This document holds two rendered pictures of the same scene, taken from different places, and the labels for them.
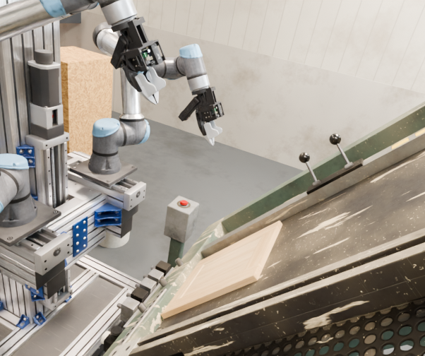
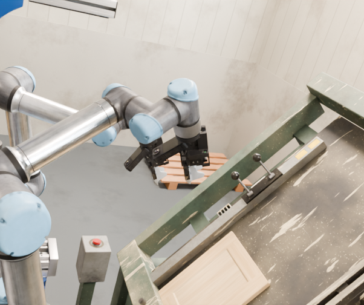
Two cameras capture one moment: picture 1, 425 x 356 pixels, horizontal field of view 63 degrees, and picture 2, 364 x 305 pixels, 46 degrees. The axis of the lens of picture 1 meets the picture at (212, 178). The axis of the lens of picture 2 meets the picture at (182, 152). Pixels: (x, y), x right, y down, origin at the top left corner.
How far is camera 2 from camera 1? 1.10 m
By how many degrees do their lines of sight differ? 40
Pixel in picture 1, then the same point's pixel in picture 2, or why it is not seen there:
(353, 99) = (107, 57)
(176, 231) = (96, 273)
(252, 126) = not seen: outside the picture
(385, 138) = (269, 143)
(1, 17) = (58, 146)
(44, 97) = not seen: outside the picture
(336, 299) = not seen: outside the picture
